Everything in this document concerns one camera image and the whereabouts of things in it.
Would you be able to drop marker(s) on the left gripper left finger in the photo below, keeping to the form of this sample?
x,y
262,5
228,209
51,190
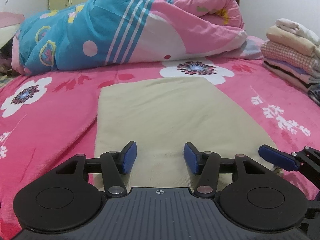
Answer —
x,y
113,165

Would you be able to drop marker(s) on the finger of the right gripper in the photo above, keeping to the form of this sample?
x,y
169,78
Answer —
x,y
278,158

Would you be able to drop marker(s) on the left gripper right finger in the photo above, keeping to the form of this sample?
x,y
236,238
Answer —
x,y
206,165

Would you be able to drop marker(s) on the beige trousers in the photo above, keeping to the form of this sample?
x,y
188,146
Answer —
x,y
161,115

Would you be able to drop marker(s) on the folded clothes stack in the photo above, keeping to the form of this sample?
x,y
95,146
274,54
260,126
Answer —
x,y
292,53

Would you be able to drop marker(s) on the pink floral bed sheet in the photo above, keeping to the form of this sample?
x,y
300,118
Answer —
x,y
47,119

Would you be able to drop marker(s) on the patterned pillow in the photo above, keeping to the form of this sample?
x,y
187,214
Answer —
x,y
5,79

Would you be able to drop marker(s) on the blue pink floral quilt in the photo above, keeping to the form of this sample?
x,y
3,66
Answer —
x,y
99,33

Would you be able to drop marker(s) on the sleeping person head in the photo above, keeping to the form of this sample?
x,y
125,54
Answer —
x,y
6,58

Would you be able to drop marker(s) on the pink white headboard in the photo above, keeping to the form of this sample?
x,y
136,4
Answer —
x,y
9,24

